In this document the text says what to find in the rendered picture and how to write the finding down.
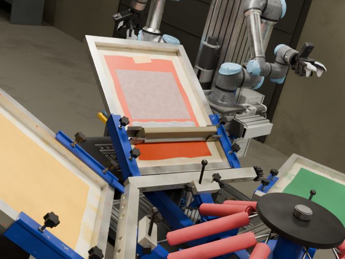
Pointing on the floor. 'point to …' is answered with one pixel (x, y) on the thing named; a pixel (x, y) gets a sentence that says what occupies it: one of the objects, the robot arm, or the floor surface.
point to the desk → (24, 11)
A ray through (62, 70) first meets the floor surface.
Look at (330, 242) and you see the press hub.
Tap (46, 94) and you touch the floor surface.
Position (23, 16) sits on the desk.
